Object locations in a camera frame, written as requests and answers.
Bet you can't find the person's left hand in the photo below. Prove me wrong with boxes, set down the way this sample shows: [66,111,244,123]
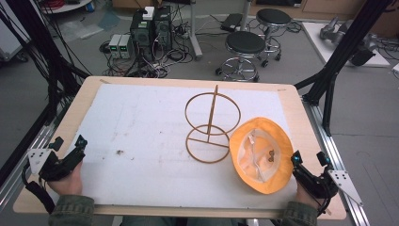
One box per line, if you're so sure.
[46,161,85,197]

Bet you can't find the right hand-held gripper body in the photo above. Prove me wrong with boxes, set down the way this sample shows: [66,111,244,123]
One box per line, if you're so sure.
[292,164,365,207]

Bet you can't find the aluminium table rail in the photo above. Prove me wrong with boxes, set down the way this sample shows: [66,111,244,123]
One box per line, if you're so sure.
[0,107,69,211]
[301,99,372,226]

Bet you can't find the flat black device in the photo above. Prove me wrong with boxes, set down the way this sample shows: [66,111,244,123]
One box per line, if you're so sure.
[220,12,244,32]

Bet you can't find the white box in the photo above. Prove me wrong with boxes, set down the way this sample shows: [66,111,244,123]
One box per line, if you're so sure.
[142,6,155,22]

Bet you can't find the tangle of floor cables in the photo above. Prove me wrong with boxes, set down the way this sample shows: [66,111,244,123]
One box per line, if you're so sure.
[99,18,197,79]

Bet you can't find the black round stool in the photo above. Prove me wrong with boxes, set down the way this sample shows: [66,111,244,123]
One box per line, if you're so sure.
[215,30,267,83]
[255,8,294,69]

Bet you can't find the grey power supply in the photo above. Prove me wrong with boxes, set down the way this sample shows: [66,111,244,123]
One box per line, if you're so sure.
[118,34,134,60]
[108,33,122,59]

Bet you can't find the black computer tower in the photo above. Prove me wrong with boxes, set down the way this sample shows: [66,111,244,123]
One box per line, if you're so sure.
[129,9,155,60]
[152,5,173,53]

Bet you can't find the yellow bucket hat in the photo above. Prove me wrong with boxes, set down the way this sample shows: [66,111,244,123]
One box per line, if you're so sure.
[229,116,295,196]

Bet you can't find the wooden ring hat stand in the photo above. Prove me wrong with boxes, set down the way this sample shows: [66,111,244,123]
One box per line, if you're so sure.
[184,84,242,165]

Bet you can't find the person's right hand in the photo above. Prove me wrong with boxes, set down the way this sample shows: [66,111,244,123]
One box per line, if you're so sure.
[293,180,324,211]

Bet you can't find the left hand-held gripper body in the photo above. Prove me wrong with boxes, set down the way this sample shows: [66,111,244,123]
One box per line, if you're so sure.
[27,142,87,183]

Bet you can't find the white foam mat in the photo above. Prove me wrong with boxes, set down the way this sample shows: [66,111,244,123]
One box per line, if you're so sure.
[72,83,299,211]

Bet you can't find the white floor board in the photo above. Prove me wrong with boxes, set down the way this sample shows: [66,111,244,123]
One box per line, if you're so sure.
[301,21,391,69]

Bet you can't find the black frame post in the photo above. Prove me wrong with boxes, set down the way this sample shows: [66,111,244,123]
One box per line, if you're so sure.
[294,0,394,137]
[0,0,92,187]

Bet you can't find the grey metal stand leg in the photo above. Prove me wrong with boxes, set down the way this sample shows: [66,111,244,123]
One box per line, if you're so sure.
[187,0,204,61]

